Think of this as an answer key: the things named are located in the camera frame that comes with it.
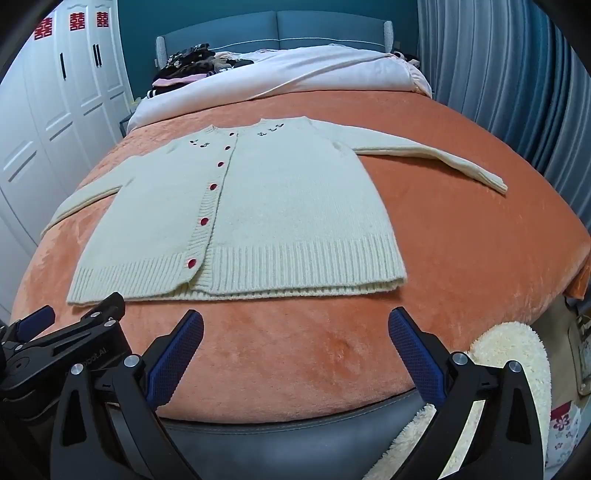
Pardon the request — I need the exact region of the white wardrobe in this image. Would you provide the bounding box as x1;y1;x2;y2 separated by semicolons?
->
0;0;137;324

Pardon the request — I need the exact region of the blue padded headboard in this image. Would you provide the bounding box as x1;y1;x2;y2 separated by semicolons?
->
156;10;394;70

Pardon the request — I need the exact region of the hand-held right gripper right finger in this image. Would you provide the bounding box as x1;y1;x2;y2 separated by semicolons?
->
388;307;546;480

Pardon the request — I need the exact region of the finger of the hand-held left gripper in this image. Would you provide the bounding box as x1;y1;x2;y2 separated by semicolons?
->
44;292;127;344
8;305;57;343

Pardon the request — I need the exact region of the blue-grey curtain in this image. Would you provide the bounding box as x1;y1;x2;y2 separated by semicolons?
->
416;0;591;222

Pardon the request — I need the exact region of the orange plush blanket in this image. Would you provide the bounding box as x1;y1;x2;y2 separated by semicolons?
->
9;90;591;423

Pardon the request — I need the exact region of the beige storage box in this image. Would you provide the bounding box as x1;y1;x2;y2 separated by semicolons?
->
566;295;591;398

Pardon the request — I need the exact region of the grey leather bed footboard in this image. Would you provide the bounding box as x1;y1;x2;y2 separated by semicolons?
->
157;392;444;480

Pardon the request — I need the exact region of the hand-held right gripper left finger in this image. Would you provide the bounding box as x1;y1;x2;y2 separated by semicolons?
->
50;309;205;480

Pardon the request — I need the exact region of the cream knit cardigan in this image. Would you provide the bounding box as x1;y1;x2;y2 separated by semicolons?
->
41;116;509;306

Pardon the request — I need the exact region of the white duvet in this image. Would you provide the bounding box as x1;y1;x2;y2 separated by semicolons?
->
127;44;435;134

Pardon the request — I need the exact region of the grey nightstand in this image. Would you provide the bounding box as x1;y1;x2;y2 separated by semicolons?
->
119;99;139;137

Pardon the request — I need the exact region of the floral cloth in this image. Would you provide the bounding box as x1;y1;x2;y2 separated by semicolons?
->
545;399;585;467

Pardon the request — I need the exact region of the pile of dark clothes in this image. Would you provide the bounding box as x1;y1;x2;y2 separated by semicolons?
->
147;42;259;97

